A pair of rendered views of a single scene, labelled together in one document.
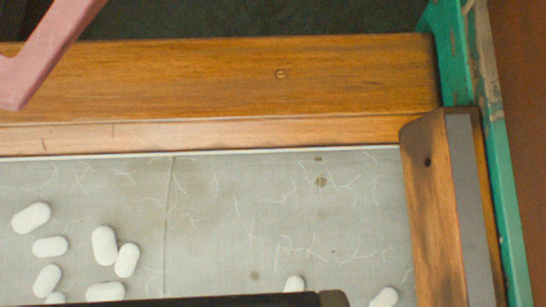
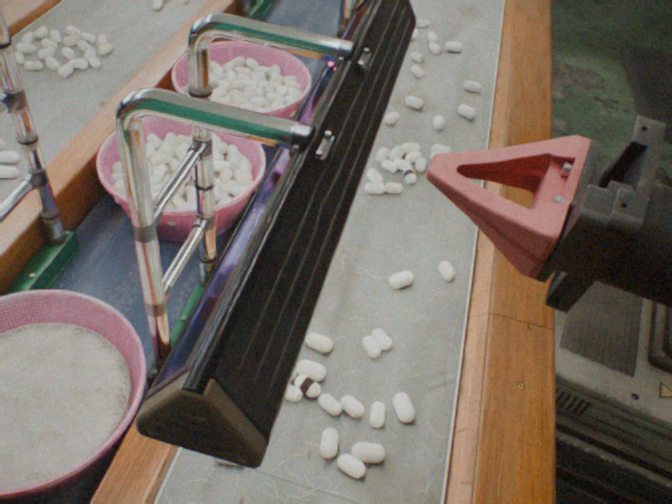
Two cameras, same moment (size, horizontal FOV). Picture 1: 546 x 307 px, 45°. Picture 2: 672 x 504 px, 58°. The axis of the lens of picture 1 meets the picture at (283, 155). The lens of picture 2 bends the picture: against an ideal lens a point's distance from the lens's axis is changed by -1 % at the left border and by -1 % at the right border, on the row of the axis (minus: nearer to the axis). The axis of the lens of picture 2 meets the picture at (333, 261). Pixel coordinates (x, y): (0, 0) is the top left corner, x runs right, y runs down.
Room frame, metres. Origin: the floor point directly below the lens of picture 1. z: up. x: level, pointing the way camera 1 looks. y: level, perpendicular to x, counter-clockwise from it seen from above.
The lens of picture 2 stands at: (0.11, -0.18, 1.40)
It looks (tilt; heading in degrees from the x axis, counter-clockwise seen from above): 46 degrees down; 111
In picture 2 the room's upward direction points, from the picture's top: 10 degrees clockwise
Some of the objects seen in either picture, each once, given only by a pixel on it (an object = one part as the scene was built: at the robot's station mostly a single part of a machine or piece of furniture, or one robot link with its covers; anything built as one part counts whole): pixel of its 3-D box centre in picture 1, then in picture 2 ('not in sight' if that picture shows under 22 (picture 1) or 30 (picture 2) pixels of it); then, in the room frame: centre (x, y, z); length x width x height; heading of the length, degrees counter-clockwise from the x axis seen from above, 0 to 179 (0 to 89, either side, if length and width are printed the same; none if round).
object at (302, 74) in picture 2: not in sight; (242, 95); (-0.47, 0.72, 0.72); 0.27 x 0.27 x 0.10
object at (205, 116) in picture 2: not in sight; (245, 240); (-0.15, 0.23, 0.90); 0.20 x 0.19 x 0.45; 103
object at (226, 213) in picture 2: not in sight; (184, 179); (-0.41, 0.45, 0.72); 0.27 x 0.27 x 0.10
